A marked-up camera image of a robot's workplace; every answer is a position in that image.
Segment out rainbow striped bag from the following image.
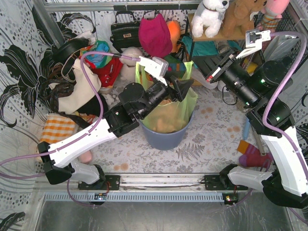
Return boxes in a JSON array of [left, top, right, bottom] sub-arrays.
[[164, 54, 186, 76]]

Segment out colourful printed bag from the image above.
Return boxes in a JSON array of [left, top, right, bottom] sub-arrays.
[[79, 39, 113, 69]]

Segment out orange checkered cloth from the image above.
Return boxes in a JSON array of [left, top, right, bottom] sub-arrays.
[[39, 113, 79, 144]]

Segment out blue trash bin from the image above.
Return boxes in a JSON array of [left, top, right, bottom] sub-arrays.
[[139, 111, 194, 151]]

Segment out brown teddy bear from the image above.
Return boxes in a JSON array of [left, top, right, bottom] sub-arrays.
[[221, 0, 267, 38]]

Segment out magenta cloth bag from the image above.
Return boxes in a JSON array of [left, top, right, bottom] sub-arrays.
[[139, 13, 172, 58]]

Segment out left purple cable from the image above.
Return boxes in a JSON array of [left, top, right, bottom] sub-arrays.
[[0, 51, 142, 207]]

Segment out wooden metal shelf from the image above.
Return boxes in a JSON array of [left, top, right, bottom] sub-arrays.
[[181, 13, 257, 90]]

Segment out silver foil pouch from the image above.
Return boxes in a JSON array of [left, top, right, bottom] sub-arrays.
[[263, 35, 299, 62]]

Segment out black leather handbag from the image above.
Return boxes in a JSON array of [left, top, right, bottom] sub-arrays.
[[110, 11, 141, 53]]

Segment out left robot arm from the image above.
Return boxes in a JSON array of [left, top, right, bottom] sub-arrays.
[[38, 76, 193, 190]]

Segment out pink cylinder pillow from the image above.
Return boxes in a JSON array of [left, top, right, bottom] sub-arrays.
[[78, 150, 93, 164]]

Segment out white plush lamb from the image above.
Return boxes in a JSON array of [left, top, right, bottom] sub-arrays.
[[119, 47, 142, 82]]

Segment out black wire basket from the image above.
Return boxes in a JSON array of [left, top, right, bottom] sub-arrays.
[[254, 11, 307, 68]]

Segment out white plush dog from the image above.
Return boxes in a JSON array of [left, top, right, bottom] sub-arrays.
[[191, 0, 230, 38]]

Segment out green trash bag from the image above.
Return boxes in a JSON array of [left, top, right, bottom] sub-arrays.
[[135, 61, 198, 133]]

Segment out white sneaker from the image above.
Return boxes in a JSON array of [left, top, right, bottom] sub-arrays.
[[217, 81, 227, 92]]

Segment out teal folded clothes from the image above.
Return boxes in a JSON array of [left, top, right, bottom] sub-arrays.
[[181, 36, 243, 58]]

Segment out orange plush toy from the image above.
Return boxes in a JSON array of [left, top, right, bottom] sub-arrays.
[[167, 20, 180, 53]]

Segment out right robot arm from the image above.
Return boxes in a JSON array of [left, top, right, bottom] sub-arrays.
[[193, 51, 308, 209]]

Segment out cream canvas tote bag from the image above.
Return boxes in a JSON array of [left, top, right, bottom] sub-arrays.
[[49, 59, 95, 115]]

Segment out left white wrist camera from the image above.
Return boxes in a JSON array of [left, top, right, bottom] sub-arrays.
[[138, 56, 168, 86]]

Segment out crumpled brown paper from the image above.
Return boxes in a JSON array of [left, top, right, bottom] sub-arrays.
[[159, 99, 172, 106]]

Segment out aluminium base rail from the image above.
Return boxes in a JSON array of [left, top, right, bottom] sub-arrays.
[[36, 172, 295, 202]]

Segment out striped colourful sock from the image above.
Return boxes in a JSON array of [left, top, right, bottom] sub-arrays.
[[237, 140, 273, 167]]

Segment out pink plush toy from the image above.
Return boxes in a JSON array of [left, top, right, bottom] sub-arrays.
[[261, 0, 290, 25]]

